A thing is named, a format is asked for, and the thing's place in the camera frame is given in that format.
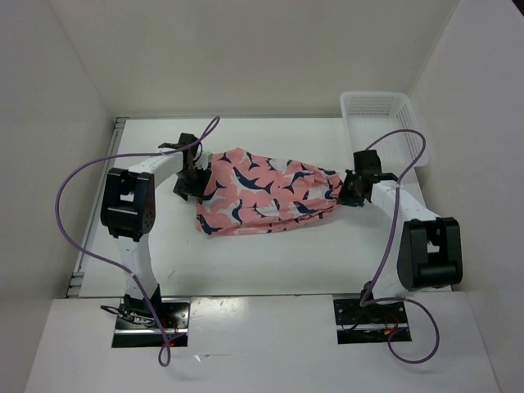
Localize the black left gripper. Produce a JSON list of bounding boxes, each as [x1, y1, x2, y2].
[[172, 165, 211, 204]]

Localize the pink shark print shorts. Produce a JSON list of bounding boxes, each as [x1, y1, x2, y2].
[[196, 148, 343, 236]]

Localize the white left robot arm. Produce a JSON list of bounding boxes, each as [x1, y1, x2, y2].
[[101, 133, 211, 328]]

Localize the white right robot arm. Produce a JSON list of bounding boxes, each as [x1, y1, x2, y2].
[[339, 150, 463, 322]]

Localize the white perforated plastic basket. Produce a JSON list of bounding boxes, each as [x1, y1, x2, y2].
[[340, 91, 422, 168]]

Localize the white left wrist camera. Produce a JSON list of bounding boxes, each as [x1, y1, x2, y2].
[[194, 151, 213, 169]]

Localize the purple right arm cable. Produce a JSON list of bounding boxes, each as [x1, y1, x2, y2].
[[359, 129, 441, 364]]

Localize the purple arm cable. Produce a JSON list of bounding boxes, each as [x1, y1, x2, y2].
[[55, 115, 221, 366], [359, 129, 441, 364]]

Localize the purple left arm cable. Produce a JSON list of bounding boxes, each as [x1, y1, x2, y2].
[[55, 115, 221, 366]]

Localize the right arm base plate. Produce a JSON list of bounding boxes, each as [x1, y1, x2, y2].
[[333, 296, 412, 345]]

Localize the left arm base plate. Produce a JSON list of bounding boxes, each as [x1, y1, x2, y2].
[[100, 298, 191, 349]]

